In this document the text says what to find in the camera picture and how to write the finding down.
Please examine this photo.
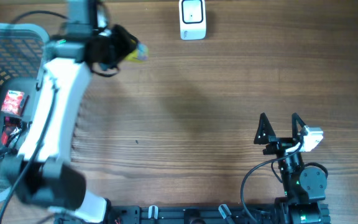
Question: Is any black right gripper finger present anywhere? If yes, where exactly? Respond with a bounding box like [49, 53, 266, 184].
[291, 113, 306, 138]
[254, 113, 276, 145]

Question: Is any yellow lidded jar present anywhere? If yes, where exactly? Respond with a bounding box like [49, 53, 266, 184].
[124, 42, 149, 62]

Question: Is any red tissue pack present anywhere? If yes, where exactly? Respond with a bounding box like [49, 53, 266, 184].
[1, 90, 25, 116]

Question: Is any hex wrench set package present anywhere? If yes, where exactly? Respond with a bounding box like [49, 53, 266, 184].
[1, 116, 24, 147]

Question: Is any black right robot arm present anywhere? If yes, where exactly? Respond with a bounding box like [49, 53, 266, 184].
[254, 113, 328, 223]

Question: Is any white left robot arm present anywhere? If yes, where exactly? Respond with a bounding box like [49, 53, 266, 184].
[2, 1, 141, 223]

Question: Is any white barcode scanner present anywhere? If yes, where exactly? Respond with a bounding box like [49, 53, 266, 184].
[178, 0, 206, 40]

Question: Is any grey plastic laundry basket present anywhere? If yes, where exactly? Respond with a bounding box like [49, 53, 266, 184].
[0, 23, 49, 202]

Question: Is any black snack packet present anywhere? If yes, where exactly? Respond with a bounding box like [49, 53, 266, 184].
[0, 146, 18, 159]

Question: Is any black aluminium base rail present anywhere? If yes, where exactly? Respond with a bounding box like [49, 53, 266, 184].
[105, 204, 331, 224]

